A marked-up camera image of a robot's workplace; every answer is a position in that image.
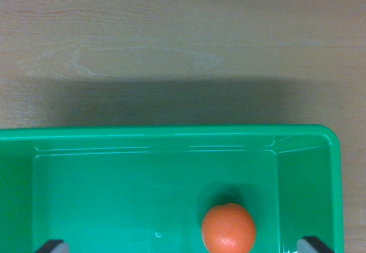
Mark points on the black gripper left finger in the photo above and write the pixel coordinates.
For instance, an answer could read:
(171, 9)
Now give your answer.
(53, 247)

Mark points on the orange tangerine fruit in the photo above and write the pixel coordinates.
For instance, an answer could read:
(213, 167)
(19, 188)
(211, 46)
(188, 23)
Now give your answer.
(228, 228)

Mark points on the green plastic bin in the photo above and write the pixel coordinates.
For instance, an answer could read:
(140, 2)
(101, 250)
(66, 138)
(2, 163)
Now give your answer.
(120, 187)

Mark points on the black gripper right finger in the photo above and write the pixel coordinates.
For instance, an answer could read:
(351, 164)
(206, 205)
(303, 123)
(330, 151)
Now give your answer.
(311, 245)

